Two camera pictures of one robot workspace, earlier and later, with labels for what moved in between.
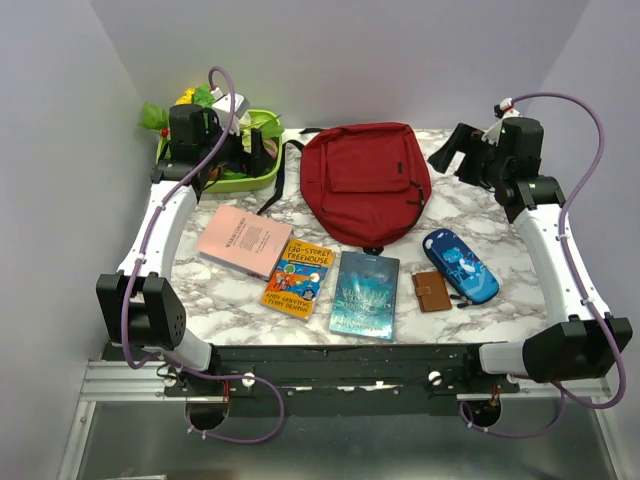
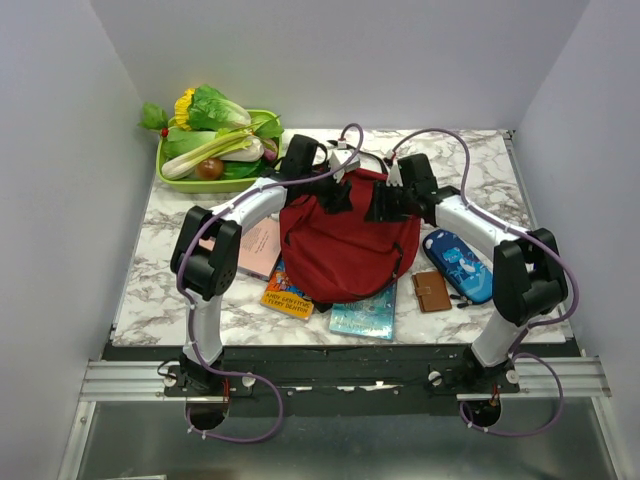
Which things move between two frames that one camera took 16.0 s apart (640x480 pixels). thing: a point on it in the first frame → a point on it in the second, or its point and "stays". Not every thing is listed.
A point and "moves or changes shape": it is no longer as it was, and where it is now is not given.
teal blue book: (365, 295) stays
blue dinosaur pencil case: (467, 275) stays
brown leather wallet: (431, 291) stays
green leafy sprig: (154, 117) stays
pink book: (245, 241) stays
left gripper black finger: (261, 164) → (338, 198)
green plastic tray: (240, 183) stays
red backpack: (369, 182) moves or changes shape
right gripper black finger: (443, 159) → (388, 203)
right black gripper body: (480, 165) → (413, 194)
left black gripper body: (231, 155) → (320, 188)
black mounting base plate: (337, 381) stays
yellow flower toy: (186, 98) stays
